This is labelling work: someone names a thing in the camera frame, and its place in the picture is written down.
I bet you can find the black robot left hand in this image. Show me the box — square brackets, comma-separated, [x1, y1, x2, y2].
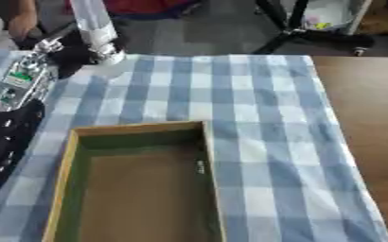
[35, 22, 128, 80]

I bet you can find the clear bottle with white label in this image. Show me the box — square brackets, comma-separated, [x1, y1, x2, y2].
[68, 0, 128, 66]

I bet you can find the tan cardboard box green inside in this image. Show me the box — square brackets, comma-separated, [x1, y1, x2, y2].
[40, 120, 229, 242]

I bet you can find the brown cardboard box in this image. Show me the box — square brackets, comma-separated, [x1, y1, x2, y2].
[358, 5, 388, 36]

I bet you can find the red bag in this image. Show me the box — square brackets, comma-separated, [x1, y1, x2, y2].
[62, 0, 206, 21]

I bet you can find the black stand with wheels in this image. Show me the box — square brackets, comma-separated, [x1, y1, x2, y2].
[250, 0, 377, 57]

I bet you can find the white basket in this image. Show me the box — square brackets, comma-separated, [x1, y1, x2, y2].
[300, 0, 375, 36]

